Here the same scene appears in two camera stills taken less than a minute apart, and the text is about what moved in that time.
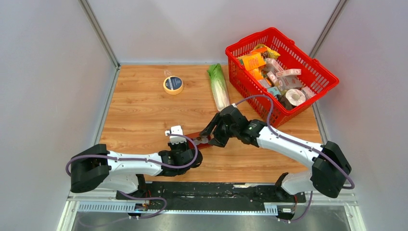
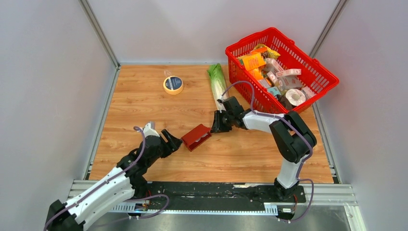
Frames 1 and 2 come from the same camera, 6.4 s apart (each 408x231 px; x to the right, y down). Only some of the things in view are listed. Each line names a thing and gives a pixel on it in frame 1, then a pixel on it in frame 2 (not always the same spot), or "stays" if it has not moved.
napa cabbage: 219,86 stays
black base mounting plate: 211,195 stays
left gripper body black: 180,147 -> 164,150
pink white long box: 289,72 stays
